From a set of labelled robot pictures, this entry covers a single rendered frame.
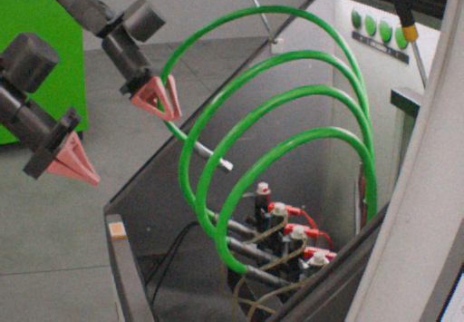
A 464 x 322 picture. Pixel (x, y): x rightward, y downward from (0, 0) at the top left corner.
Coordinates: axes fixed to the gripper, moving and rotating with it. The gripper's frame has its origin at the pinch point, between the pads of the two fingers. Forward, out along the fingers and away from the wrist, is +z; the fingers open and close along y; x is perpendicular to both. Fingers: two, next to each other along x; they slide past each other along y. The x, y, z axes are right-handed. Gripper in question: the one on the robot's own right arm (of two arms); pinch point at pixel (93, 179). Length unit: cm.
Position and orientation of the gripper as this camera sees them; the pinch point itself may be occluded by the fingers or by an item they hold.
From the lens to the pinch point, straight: 84.3
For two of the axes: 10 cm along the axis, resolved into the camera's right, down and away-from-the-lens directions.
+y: 6.9, -6.9, -2.3
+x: -0.5, -3.6, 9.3
